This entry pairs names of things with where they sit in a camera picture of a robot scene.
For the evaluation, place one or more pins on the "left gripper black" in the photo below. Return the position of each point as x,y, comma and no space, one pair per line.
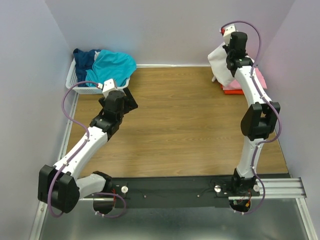
130,104

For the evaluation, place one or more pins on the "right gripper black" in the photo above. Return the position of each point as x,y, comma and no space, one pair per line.
225,48

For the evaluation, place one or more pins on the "white t shirt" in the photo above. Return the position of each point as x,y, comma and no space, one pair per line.
217,60

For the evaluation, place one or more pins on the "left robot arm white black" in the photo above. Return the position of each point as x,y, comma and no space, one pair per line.
96,136

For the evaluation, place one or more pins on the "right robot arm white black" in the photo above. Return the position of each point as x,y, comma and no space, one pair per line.
262,114

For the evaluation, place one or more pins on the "pink folded t shirt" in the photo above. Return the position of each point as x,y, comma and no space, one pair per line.
259,76

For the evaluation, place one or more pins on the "orange folded t shirt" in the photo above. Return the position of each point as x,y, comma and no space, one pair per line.
232,90

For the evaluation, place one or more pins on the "teal t shirt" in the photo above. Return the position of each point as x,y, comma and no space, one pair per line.
111,65

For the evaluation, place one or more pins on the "white plastic laundry basket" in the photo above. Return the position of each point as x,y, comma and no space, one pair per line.
72,79

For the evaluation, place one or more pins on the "navy blue t shirt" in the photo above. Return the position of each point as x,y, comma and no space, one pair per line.
84,61

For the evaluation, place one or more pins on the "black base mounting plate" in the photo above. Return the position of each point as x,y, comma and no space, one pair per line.
143,198

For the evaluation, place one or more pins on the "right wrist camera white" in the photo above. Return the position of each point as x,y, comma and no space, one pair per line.
226,32

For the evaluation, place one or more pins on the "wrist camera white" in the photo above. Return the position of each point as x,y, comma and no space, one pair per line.
108,86
226,32

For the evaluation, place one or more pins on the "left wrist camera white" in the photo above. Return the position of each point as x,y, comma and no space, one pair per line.
108,86

